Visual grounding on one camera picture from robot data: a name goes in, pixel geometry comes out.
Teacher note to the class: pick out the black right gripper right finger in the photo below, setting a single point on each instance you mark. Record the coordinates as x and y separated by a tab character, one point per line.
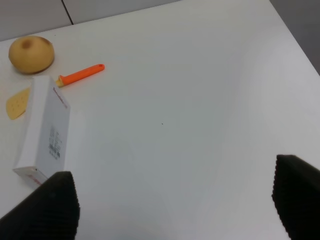
296	197

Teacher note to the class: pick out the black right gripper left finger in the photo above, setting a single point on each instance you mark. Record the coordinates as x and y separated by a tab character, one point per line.
51	212

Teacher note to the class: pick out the white cardboard box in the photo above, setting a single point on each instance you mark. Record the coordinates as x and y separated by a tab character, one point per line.
42	146

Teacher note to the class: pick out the yellow cheese slice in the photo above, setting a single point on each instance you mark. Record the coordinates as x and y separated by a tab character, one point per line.
17	104

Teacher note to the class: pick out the yellow round fruit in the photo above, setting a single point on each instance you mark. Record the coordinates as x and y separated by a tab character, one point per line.
31	54

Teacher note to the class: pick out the orange handled peeler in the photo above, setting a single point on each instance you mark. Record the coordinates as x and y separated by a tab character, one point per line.
77	76

